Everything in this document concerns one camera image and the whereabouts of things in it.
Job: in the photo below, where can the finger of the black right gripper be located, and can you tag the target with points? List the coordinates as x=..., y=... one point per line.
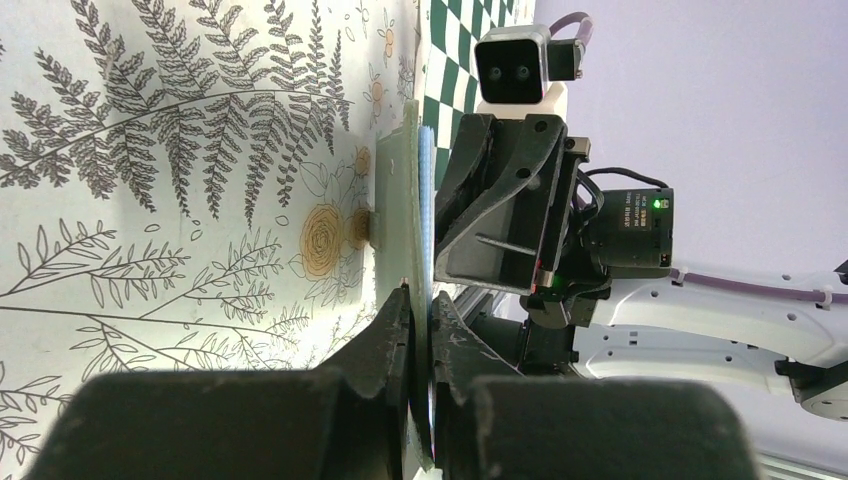
x=491, y=208

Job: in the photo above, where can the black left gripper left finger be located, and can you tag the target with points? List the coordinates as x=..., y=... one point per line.
x=345, y=419

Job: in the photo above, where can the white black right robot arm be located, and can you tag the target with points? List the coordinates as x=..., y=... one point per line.
x=783, y=333

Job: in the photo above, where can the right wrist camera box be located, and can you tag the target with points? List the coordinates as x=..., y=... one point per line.
x=512, y=64

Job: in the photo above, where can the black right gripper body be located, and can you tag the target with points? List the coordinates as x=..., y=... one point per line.
x=624, y=232

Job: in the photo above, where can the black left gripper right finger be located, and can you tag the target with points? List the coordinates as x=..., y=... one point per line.
x=492, y=422

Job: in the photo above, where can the green white chessboard mat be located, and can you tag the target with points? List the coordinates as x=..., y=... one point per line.
x=447, y=83

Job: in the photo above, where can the floral patterned tablecloth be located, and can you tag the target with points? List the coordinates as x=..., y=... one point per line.
x=185, y=186

